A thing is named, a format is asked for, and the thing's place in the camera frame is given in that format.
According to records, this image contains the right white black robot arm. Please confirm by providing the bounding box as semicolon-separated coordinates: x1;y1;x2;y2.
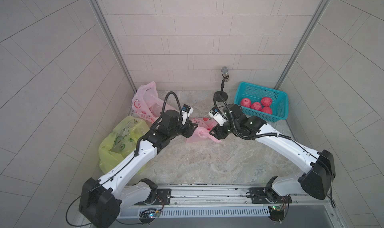
210;93;336;208

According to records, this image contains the left circuit board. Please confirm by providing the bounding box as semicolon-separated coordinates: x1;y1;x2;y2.
139;208;163;225

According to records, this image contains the microphone on black stand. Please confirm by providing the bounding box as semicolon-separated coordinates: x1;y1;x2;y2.
214;66;229;103

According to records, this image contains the plain pink plastic bag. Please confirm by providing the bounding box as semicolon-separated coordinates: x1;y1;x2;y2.
186;118;221;144

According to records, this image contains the yellow-green plastic bag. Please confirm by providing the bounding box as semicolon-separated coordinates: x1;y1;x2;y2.
99;116;149;174

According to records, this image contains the pink strawberry print plastic bag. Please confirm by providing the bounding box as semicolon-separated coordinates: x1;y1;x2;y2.
132;81;164;124

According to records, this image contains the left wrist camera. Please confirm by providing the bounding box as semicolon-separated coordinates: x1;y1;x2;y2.
182;104;194;118

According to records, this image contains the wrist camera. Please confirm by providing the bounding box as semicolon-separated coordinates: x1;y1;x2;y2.
182;104;194;118
209;107;228;127

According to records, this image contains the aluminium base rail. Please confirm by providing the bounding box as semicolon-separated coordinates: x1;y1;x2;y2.
108;182;331;210

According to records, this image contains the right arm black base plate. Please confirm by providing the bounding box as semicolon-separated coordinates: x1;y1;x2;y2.
246;188;292;205

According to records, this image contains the circuit board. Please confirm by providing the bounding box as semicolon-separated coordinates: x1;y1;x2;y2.
268;206;286;223
139;208;163;225

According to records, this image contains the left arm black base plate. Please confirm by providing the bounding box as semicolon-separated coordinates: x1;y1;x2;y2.
135;189;172;206

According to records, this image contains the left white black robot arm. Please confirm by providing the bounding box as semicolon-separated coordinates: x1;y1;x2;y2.
77;104;198;228

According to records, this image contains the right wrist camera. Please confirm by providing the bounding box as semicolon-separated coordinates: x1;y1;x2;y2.
209;107;228;127

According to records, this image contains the right circuit board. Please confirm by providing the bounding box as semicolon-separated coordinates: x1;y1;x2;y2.
268;206;286;223

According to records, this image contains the teal plastic basket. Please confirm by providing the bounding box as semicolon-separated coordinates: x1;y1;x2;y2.
234;82;289;123

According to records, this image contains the red apple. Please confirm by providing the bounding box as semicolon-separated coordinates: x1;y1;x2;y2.
261;106;273;115
251;102;263;111
240;98;252;108
260;97;273;107

